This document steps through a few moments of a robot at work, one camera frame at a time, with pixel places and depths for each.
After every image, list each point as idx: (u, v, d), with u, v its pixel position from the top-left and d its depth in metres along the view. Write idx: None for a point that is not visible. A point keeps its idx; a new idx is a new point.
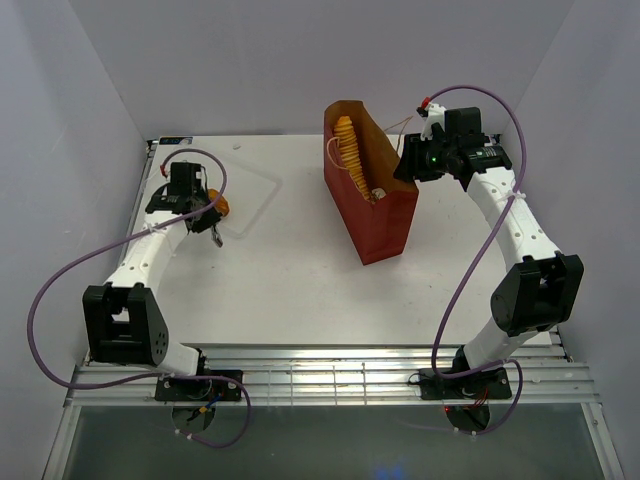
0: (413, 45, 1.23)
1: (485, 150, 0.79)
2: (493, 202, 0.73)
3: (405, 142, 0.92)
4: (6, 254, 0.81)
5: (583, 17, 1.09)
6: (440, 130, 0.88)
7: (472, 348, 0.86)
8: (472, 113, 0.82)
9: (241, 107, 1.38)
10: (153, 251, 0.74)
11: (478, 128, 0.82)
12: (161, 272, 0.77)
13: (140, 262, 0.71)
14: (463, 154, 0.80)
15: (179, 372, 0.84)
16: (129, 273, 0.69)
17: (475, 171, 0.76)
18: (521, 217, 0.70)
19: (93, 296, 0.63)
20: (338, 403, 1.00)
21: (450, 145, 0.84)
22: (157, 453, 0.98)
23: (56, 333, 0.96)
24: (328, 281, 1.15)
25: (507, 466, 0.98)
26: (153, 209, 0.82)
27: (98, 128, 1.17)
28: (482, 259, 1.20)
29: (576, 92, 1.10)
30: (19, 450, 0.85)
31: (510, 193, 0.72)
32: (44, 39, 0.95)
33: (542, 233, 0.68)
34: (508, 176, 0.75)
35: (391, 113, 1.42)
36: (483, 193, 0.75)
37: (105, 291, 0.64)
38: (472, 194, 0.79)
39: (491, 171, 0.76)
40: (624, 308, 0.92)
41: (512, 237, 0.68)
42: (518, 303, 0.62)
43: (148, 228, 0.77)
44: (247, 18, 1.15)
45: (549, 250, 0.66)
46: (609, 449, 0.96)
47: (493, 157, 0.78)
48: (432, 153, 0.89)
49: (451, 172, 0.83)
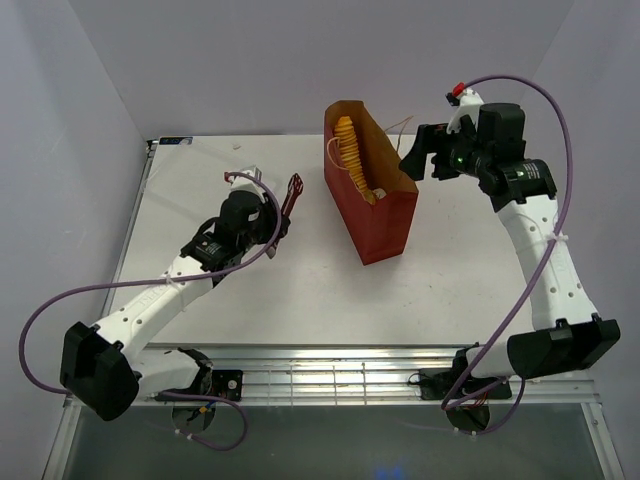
0: (414, 45, 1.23)
1: (527, 169, 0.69)
2: (530, 242, 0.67)
3: (426, 130, 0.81)
4: (6, 254, 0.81)
5: (584, 17, 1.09)
6: (470, 124, 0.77)
7: (475, 355, 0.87)
8: (517, 118, 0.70)
9: (241, 107, 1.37)
10: (155, 308, 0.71)
11: (519, 133, 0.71)
12: (162, 326, 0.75)
13: (136, 316, 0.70)
14: (499, 172, 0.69)
15: (177, 372, 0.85)
16: (121, 324, 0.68)
17: (512, 199, 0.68)
18: (561, 267, 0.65)
19: (73, 337, 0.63)
20: (338, 403, 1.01)
21: (483, 150, 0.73)
22: (155, 454, 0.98)
23: (56, 333, 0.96)
24: (328, 280, 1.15)
25: (507, 467, 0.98)
26: (186, 255, 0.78)
27: (98, 127, 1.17)
28: (483, 260, 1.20)
29: (577, 94, 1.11)
30: (20, 449, 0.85)
31: (550, 234, 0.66)
32: (43, 38, 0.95)
33: (580, 289, 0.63)
34: (550, 209, 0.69)
35: (392, 112, 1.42)
36: (519, 226, 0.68)
37: (88, 335, 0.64)
38: (504, 220, 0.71)
39: (532, 201, 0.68)
40: (626, 311, 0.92)
41: (547, 292, 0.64)
42: (540, 362, 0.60)
43: (165, 277, 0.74)
44: (247, 19, 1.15)
45: (585, 310, 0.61)
46: (609, 448, 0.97)
47: (536, 181, 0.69)
48: (458, 152, 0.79)
49: (479, 185, 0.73)
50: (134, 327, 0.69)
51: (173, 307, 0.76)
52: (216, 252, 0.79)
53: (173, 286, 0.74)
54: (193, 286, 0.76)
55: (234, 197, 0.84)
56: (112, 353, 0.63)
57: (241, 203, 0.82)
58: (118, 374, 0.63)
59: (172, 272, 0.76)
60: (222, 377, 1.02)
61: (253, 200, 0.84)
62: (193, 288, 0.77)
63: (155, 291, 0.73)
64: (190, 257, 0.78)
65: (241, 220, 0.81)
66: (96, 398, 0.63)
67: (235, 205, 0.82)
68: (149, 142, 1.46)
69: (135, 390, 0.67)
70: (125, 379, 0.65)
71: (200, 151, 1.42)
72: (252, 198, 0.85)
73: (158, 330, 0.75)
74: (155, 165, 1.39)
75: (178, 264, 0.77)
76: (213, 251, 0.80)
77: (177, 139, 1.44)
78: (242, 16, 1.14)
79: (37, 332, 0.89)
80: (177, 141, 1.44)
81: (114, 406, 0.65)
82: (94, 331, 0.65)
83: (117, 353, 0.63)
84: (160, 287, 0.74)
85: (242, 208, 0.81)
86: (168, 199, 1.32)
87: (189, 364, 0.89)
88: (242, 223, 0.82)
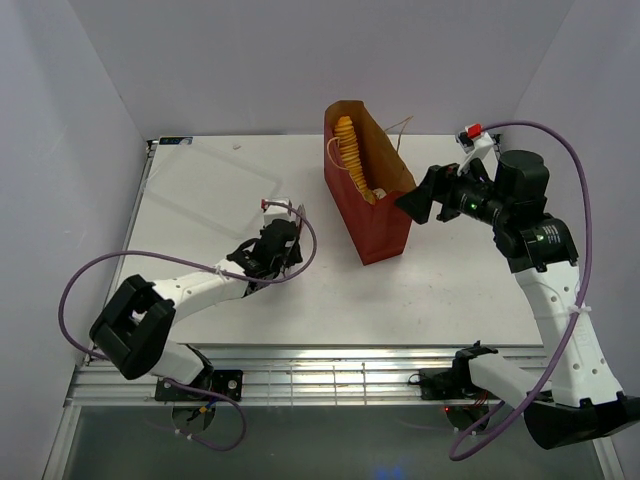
0: (414, 45, 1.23)
1: (547, 231, 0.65)
2: (551, 313, 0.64)
3: (433, 173, 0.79)
4: (7, 255, 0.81)
5: (584, 16, 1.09)
6: (481, 168, 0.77)
7: (478, 364, 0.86)
8: (540, 177, 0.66)
9: (241, 107, 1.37)
10: (203, 286, 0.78)
11: (541, 192, 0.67)
12: (196, 309, 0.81)
13: (187, 286, 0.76)
14: (517, 232, 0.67)
15: (182, 365, 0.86)
16: (173, 288, 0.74)
17: (531, 266, 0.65)
18: (584, 341, 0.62)
19: (129, 284, 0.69)
20: (338, 403, 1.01)
21: (501, 204, 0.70)
22: (157, 453, 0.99)
23: (57, 334, 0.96)
24: (328, 280, 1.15)
25: (507, 467, 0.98)
26: (232, 259, 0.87)
27: (98, 127, 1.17)
28: (483, 259, 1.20)
29: (578, 94, 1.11)
30: (20, 450, 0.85)
31: (572, 305, 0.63)
32: (43, 39, 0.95)
33: (603, 364, 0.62)
34: (572, 277, 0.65)
35: (392, 112, 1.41)
36: (539, 294, 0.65)
37: (141, 287, 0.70)
38: (520, 282, 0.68)
39: (552, 268, 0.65)
40: (627, 311, 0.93)
41: (569, 369, 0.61)
42: (566, 437, 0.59)
43: (215, 268, 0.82)
44: (247, 19, 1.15)
45: (609, 390, 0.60)
46: (608, 447, 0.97)
47: (556, 246, 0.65)
48: (471, 197, 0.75)
49: (495, 239, 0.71)
50: (184, 295, 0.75)
51: (212, 295, 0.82)
52: (256, 267, 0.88)
53: (220, 276, 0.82)
54: (233, 282, 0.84)
55: (277, 222, 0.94)
56: (163, 305, 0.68)
57: (281, 229, 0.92)
58: (166, 322, 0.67)
59: (220, 266, 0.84)
60: (222, 377, 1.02)
61: (290, 227, 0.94)
62: (230, 286, 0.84)
63: (204, 275, 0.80)
64: (235, 262, 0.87)
65: (279, 244, 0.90)
66: (134, 346, 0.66)
67: (275, 231, 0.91)
68: (149, 143, 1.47)
69: (162, 354, 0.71)
70: (167, 333, 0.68)
71: (200, 151, 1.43)
72: (289, 226, 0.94)
73: (191, 310, 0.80)
74: (155, 165, 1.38)
75: (225, 264, 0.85)
76: (253, 265, 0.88)
77: (177, 139, 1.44)
78: (242, 16, 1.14)
79: (38, 332, 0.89)
80: (177, 141, 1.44)
81: (139, 363, 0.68)
82: (148, 286, 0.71)
83: (169, 303, 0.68)
84: (209, 273, 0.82)
85: (282, 234, 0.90)
86: (168, 199, 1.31)
87: (196, 359, 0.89)
88: (279, 247, 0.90)
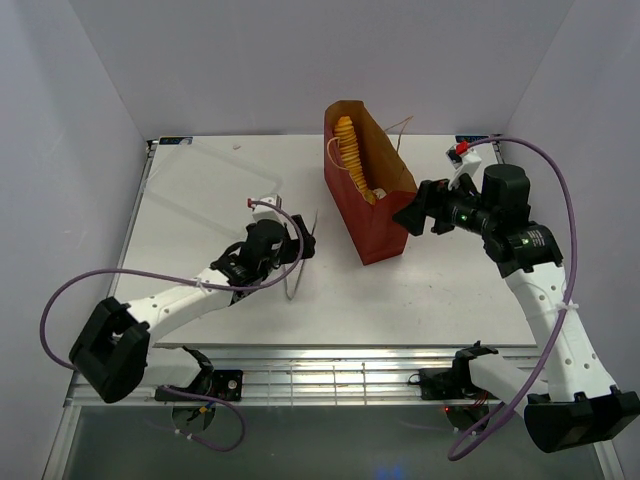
0: (414, 45, 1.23)
1: (532, 235, 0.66)
2: (540, 310, 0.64)
3: (422, 187, 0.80)
4: (7, 255, 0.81)
5: (584, 16, 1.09)
6: (471, 183, 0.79)
7: (476, 365, 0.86)
8: (522, 187, 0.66)
9: (241, 106, 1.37)
10: (180, 304, 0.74)
11: (525, 200, 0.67)
12: (181, 323, 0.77)
13: (166, 304, 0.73)
14: (505, 238, 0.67)
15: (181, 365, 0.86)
16: (150, 310, 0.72)
17: (519, 268, 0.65)
18: (573, 336, 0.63)
19: (104, 307, 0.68)
20: (338, 403, 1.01)
21: (487, 212, 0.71)
22: (156, 453, 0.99)
23: (57, 333, 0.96)
24: (328, 280, 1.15)
25: (506, 465, 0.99)
26: (216, 268, 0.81)
27: (98, 126, 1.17)
28: (483, 259, 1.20)
29: (578, 95, 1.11)
30: (21, 449, 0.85)
31: (560, 302, 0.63)
32: (43, 38, 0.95)
33: (595, 360, 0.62)
34: (559, 276, 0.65)
35: (392, 112, 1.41)
36: (527, 293, 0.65)
37: (116, 311, 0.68)
38: (510, 286, 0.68)
39: (539, 269, 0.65)
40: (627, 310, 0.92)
41: (561, 363, 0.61)
42: (565, 432, 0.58)
43: (196, 280, 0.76)
44: (247, 19, 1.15)
45: (602, 384, 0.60)
46: (608, 447, 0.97)
47: (541, 247, 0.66)
48: (461, 210, 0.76)
49: (485, 247, 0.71)
50: (161, 314, 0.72)
51: (195, 309, 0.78)
52: (242, 274, 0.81)
53: (200, 288, 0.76)
54: (217, 294, 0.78)
55: (257, 226, 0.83)
56: (133, 329, 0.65)
57: (264, 232, 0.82)
58: (140, 346, 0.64)
59: (201, 278, 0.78)
60: (222, 377, 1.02)
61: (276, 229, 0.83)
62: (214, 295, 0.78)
63: (183, 290, 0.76)
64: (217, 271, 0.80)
65: (265, 249, 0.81)
66: (108, 372, 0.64)
67: (259, 234, 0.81)
68: (149, 143, 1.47)
69: (140, 376, 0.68)
70: (145, 354, 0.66)
71: (200, 151, 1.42)
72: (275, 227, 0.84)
73: (177, 325, 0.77)
74: (155, 165, 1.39)
75: (208, 274, 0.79)
76: (239, 271, 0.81)
77: (177, 139, 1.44)
78: (242, 16, 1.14)
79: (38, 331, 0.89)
80: (177, 141, 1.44)
81: (116, 389, 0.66)
82: (125, 308, 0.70)
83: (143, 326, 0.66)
84: (190, 287, 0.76)
85: (268, 238, 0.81)
86: (168, 199, 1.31)
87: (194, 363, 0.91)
88: (265, 251, 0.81)
